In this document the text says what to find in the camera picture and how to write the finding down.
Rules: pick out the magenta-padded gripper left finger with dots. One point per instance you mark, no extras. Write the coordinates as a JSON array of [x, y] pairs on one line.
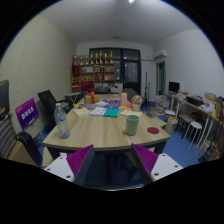
[[71, 164]]

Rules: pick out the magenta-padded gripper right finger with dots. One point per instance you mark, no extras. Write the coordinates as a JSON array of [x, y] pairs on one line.
[[156, 164]]

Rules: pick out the clear plastic water bottle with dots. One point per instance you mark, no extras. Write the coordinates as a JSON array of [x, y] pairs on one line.
[[61, 121]]

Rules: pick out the flat round red coaster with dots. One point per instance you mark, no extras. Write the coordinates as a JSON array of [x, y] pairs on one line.
[[153, 130]]

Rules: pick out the green cup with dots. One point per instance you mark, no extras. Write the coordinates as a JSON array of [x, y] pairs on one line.
[[132, 125]]

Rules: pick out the white round stool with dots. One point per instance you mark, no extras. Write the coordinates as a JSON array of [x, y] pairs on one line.
[[194, 131]]

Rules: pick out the beige notebook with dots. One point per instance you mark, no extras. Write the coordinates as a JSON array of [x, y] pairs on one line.
[[81, 112]]

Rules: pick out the yellow paper sheet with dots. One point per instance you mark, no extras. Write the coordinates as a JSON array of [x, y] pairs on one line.
[[130, 113]]

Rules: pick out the white paper sheet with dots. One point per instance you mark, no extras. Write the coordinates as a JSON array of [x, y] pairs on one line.
[[98, 111]]

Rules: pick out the black office chair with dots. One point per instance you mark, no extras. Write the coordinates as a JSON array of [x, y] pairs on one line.
[[50, 106]]

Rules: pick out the striped grey chair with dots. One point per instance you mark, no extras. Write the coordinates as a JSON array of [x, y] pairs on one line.
[[15, 140]]

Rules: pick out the flower bouquet in pot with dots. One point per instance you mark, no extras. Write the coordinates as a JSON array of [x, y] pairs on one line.
[[136, 102]]

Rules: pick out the teal notebook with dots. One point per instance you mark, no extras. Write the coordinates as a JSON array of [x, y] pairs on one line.
[[111, 112]]

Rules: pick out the purple sign board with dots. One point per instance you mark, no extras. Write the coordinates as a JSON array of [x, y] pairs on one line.
[[26, 113]]

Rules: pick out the yellow gift box red ribbon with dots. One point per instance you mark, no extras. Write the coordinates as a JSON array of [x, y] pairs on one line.
[[91, 98]]

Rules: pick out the tan carton box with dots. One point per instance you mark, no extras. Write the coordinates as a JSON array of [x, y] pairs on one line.
[[123, 97]]

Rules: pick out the pink box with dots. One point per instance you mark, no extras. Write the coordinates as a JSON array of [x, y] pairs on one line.
[[112, 100]]

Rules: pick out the black computer monitor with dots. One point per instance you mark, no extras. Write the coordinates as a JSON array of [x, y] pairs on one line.
[[174, 86]]

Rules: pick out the wooden shelf unit with trophies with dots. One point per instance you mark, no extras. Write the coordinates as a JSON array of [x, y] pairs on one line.
[[92, 73]]

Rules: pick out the black framed glass door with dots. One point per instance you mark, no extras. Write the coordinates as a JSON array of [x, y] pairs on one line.
[[124, 69]]

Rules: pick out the white air conditioner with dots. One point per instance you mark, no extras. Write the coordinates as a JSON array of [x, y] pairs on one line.
[[160, 54]]

